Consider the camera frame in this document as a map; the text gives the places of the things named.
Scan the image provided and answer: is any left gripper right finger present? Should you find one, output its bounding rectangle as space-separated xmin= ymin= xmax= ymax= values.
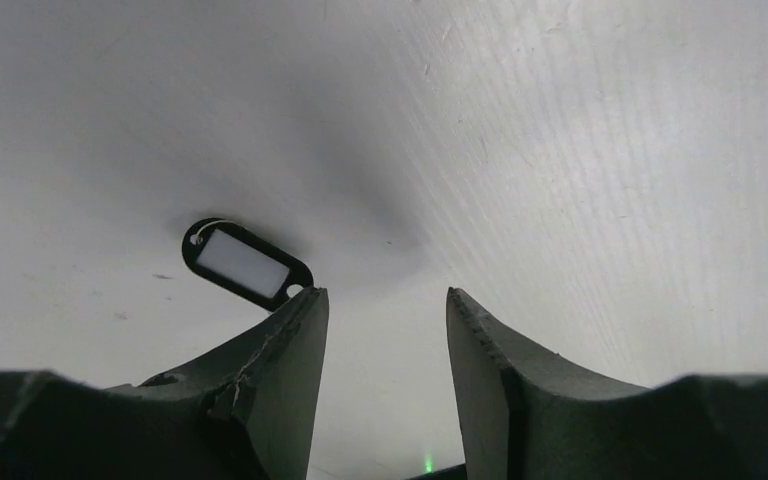
xmin=446 ymin=288 xmax=768 ymax=479

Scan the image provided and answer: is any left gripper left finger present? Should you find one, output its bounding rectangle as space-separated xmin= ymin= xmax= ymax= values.
xmin=0 ymin=288 xmax=329 ymax=479

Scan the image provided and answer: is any key with black tag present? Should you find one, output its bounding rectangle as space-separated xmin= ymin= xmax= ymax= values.
xmin=181 ymin=217 xmax=314 ymax=312

